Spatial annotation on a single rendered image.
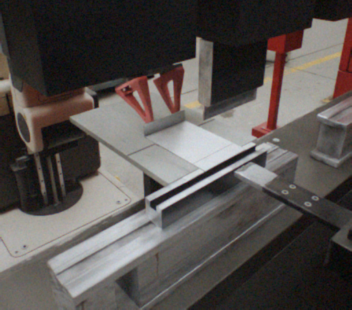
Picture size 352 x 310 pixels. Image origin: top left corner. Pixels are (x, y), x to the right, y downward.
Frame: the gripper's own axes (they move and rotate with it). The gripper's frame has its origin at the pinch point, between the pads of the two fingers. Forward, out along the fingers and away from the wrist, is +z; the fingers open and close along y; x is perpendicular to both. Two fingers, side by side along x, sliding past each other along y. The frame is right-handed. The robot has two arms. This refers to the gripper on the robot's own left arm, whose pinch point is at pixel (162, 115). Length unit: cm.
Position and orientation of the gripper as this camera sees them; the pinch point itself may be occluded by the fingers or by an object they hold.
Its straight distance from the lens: 59.7
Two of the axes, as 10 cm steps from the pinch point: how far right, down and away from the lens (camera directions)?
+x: -5.9, 1.8, 7.9
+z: 3.3, 9.4, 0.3
